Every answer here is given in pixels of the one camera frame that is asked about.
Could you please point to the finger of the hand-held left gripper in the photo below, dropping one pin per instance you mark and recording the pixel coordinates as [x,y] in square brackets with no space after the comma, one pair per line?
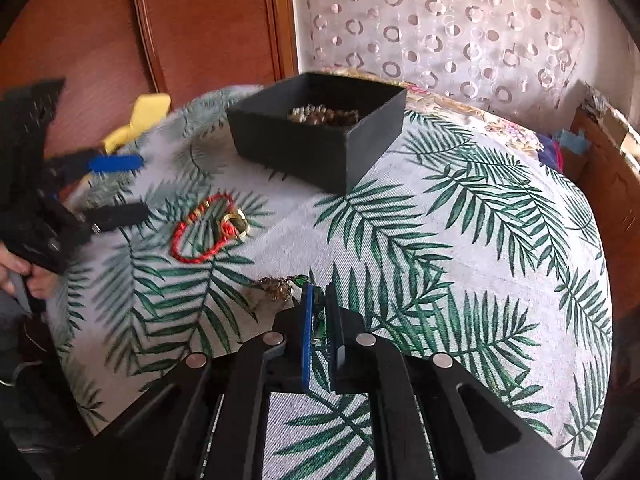
[122,215]
[117,163]

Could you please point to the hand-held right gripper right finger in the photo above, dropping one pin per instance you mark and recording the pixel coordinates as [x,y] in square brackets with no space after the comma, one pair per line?
[340,370]

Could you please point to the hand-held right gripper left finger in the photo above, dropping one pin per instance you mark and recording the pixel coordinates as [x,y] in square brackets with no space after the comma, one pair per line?
[306,350]

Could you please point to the black box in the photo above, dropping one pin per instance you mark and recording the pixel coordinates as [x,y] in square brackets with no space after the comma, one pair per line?
[320,155]

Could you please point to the person's left hand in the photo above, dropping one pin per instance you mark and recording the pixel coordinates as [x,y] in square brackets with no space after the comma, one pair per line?
[42,285]

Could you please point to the yellow plush toy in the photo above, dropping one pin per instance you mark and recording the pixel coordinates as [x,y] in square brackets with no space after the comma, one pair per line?
[145,110]

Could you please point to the leaf print tablecloth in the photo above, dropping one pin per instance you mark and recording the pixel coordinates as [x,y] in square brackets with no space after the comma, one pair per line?
[450,260]

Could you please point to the wooden wardrobe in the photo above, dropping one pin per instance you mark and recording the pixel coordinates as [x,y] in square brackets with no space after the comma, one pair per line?
[200,25]

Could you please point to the floral blanket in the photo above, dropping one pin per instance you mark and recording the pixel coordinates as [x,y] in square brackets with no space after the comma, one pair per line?
[480,120]

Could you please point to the dark blue blanket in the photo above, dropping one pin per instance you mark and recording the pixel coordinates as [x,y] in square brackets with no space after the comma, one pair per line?
[550,152]

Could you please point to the blue cloth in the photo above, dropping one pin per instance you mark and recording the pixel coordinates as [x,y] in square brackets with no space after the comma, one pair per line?
[572,141]

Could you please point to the circle pattern curtain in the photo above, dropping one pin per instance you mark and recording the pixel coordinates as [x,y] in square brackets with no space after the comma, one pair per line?
[440,25]

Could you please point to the cardboard box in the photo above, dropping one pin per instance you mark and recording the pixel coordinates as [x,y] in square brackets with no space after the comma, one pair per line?
[610,115]

